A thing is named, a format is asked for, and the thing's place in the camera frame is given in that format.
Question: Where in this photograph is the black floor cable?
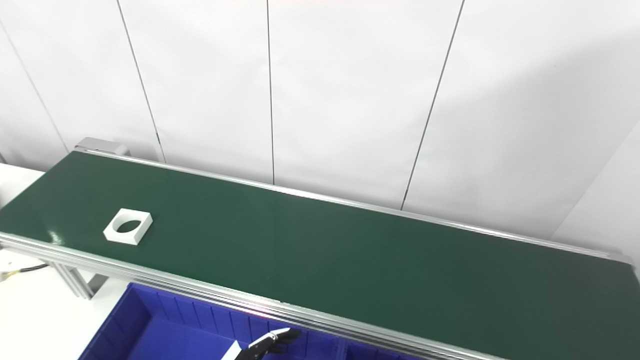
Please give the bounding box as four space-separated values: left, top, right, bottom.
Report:
0 264 49 282

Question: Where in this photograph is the blue plastic bin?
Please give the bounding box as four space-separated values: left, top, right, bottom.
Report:
77 282 346 360
340 339 426 360

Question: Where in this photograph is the white square part round hole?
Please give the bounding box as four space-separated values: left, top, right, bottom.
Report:
103 208 153 246

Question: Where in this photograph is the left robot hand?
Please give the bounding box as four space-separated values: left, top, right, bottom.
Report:
220 327 302 360

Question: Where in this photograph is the grey conveyor motor housing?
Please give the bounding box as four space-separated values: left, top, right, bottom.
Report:
75 137 132 157

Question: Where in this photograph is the aluminium conveyor leg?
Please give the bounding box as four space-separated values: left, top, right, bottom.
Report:
47 262 109 301

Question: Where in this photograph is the green conveyor belt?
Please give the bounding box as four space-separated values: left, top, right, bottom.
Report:
0 151 640 360

